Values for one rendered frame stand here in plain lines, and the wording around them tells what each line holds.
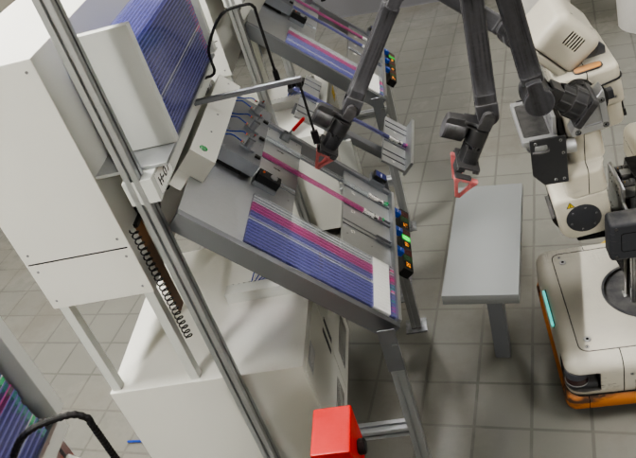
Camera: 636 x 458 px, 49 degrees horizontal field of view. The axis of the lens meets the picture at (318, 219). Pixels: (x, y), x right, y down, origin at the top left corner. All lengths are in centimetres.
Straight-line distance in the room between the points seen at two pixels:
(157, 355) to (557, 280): 148
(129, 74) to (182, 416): 117
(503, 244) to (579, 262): 47
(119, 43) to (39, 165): 37
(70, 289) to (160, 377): 45
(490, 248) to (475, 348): 62
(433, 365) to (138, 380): 118
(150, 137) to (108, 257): 36
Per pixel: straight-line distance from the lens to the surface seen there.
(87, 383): 350
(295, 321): 231
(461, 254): 241
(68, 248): 200
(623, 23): 523
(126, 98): 181
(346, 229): 222
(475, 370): 284
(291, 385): 223
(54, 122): 178
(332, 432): 176
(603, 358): 249
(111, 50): 177
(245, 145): 212
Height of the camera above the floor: 214
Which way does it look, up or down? 34 degrees down
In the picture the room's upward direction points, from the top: 18 degrees counter-clockwise
